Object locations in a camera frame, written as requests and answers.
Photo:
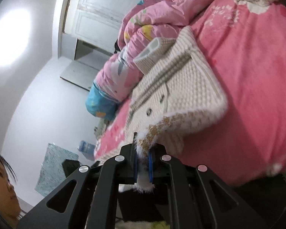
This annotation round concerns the white wardrobe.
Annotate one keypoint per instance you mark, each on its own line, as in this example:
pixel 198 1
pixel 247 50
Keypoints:
pixel 104 12

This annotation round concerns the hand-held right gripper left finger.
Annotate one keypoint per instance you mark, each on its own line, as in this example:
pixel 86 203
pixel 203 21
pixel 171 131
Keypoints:
pixel 135 169

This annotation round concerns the grey-green cloth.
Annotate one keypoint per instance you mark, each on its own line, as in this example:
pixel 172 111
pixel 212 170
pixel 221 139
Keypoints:
pixel 100 128

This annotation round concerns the pink floral blanket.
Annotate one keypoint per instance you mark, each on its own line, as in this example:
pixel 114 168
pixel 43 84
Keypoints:
pixel 252 88

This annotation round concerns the white board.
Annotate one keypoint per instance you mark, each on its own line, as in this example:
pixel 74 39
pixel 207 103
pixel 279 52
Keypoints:
pixel 78 74

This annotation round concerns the beige houndstooth knit coat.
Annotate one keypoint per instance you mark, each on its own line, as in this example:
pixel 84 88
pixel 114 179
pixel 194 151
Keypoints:
pixel 186 81

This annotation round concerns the person's head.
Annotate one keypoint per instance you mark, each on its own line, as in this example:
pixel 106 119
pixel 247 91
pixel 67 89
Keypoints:
pixel 2 190

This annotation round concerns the green fuzzy garment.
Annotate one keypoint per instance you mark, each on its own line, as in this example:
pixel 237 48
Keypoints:
pixel 159 225

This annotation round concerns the pink printed quilt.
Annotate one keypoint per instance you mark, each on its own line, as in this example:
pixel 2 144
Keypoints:
pixel 157 12

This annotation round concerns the teal patterned mat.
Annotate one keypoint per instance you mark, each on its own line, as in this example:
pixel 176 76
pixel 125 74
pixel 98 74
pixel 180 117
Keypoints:
pixel 52 169

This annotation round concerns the dark object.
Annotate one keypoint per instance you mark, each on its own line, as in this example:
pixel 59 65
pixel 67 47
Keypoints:
pixel 117 46

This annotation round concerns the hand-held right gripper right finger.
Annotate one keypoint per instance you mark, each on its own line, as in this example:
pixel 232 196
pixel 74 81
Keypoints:
pixel 150 169

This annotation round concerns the blue water bottle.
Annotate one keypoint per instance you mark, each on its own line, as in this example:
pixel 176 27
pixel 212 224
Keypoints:
pixel 85 149

